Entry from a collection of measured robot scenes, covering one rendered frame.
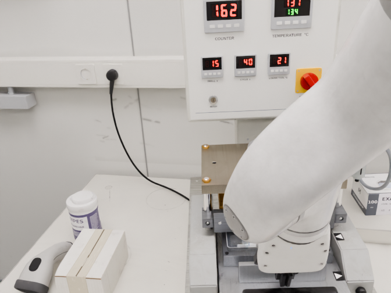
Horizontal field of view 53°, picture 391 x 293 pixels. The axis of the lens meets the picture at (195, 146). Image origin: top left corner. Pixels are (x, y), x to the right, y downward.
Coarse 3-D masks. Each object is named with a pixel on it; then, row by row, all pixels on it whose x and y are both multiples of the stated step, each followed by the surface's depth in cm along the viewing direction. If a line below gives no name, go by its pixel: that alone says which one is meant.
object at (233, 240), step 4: (228, 232) 77; (232, 232) 77; (228, 236) 76; (232, 236) 76; (236, 236) 76; (228, 240) 75; (232, 240) 75; (236, 240) 75; (240, 240) 75; (228, 244) 74; (232, 244) 74; (236, 244) 74; (240, 244) 74; (244, 244) 74; (248, 244) 74; (252, 244) 74
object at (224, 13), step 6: (210, 6) 80; (216, 6) 80; (222, 6) 80; (228, 6) 80; (234, 6) 80; (216, 12) 81; (222, 12) 81; (228, 12) 81; (234, 12) 80; (216, 18) 81
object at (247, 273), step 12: (216, 240) 81; (240, 264) 68; (252, 264) 68; (336, 264) 72; (228, 276) 71; (240, 276) 69; (252, 276) 69; (264, 276) 69; (300, 276) 69; (312, 276) 69; (324, 276) 68; (228, 288) 68; (240, 288) 68; (252, 288) 68; (336, 288) 67; (348, 288) 67
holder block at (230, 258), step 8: (224, 232) 79; (224, 240) 76; (224, 248) 74; (224, 256) 72; (232, 256) 72; (240, 256) 72; (248, 256) 72; (328, 256) 72; (224, 264) 73; (232, 264) 73
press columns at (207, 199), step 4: (340, 192) 74; (204, 196) 75; (208, 196) 75; (340, 196) 75; (204, 200) 76; (208, 200) 76; (340, 200) 75; (204, 204) 76; (208, 204) 76; (336, 204) 76; (340, 204) 76; (204, 208) 77; (208, 208) 76; (208, 212) 77; (336, 224) 78; (208, 228) 78
